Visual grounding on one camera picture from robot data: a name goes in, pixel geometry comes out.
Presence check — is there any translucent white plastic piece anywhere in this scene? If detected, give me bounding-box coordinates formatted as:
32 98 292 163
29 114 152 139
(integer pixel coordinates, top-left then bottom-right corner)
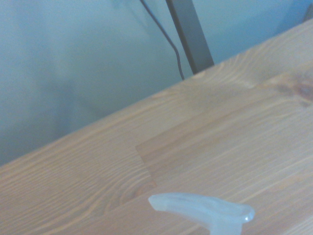
148 192 256 235

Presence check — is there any thin dark cable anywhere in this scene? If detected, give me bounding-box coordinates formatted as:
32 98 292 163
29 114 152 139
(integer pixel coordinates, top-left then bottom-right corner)
139 0 185 80

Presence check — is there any grey metal stand post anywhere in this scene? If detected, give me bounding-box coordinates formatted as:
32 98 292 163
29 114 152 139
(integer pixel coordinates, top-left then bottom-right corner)
165 0 215 75

